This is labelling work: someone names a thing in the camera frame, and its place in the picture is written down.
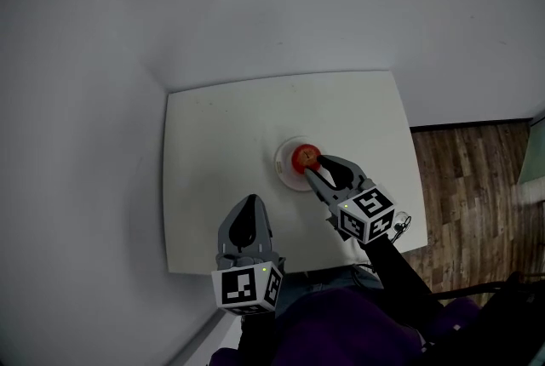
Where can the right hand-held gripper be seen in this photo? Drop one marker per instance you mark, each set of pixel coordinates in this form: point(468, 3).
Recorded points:
point(366, 215)

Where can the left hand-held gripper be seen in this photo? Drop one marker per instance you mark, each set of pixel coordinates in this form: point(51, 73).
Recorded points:
point(238, 287)

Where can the red apple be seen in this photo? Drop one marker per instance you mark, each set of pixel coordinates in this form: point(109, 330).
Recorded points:
point(304, 158)

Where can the white plate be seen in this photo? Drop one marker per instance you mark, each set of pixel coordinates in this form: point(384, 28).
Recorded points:
point(294, 182)

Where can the person's right forearm black sleeve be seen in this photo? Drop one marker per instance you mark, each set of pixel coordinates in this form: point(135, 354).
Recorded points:
point(396, 275)

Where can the person's left forearm black sleeve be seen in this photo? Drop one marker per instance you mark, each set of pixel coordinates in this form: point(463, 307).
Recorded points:
point(257, 330)

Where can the white table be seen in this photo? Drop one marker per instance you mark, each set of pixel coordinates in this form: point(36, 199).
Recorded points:
point(221, 151)

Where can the person's purple top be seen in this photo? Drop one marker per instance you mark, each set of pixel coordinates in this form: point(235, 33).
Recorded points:
point(340, 330)

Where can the frosted glass partition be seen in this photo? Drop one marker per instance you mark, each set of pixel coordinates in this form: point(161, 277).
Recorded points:
point(534, 160)

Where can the black bag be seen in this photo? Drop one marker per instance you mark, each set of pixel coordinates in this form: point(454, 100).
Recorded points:
point(502, 326)

